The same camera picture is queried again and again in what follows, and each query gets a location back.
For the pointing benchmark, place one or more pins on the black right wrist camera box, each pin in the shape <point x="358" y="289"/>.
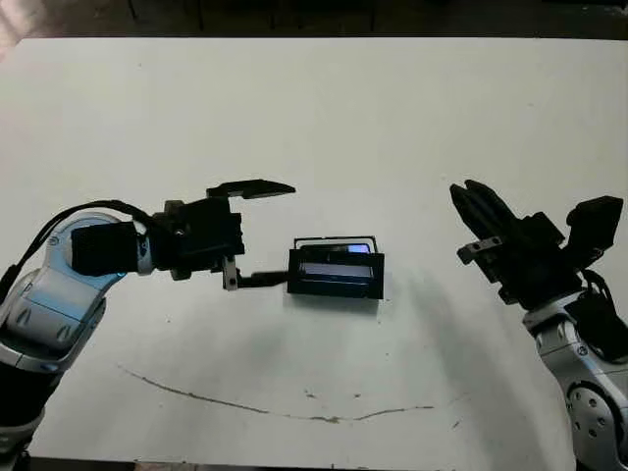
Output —
<point x="593" y="225"/>

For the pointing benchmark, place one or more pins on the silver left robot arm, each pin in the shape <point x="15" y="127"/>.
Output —
<point x="54" y="304"/>

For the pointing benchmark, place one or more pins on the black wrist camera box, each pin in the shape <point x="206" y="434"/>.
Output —
<point x="593" y="225"/>
<point x="211" y="228"/>

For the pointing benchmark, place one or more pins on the black slim camera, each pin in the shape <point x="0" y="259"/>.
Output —
<point x="358" y="248"/>

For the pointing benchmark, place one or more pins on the black box lid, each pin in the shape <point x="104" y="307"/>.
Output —
<point x="333" y="277"/>

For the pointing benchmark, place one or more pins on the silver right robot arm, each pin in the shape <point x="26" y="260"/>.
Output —
<point x="589" y="392"/>

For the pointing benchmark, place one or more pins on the black box white insert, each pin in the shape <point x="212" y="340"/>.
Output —
<point x="314" y="243"/>

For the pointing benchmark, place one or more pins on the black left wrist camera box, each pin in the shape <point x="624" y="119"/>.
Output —
<point x="211" y="228"/>

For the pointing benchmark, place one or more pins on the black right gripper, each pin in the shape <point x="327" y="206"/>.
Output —
<point x="535" y="265"/>

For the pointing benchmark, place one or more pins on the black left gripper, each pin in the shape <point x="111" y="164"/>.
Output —
<point x="164" y="245"/>

